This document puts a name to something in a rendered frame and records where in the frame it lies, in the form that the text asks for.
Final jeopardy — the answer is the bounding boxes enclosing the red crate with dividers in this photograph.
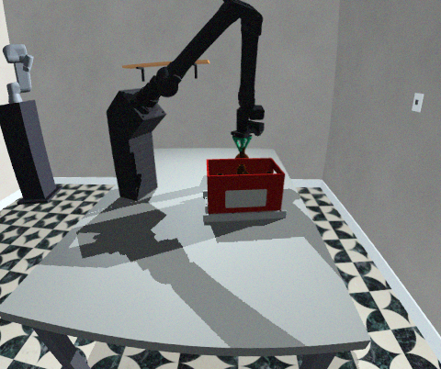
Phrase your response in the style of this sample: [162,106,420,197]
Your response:
[207,158,285,214]

